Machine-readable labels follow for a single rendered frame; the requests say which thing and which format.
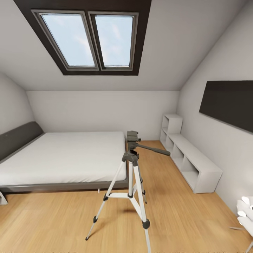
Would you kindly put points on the fixed window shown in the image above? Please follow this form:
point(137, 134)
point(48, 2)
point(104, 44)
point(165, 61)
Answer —
point(90, 37)

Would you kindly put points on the wall mounted tv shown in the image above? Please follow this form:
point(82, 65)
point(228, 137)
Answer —
point(230, 102)

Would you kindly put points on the bookcase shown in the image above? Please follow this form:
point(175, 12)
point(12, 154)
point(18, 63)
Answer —
point(201, 174)

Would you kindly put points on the bed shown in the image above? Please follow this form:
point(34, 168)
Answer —
point(31, 160)

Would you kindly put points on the camera tripod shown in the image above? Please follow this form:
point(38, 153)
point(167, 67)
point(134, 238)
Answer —
point(132, 156)

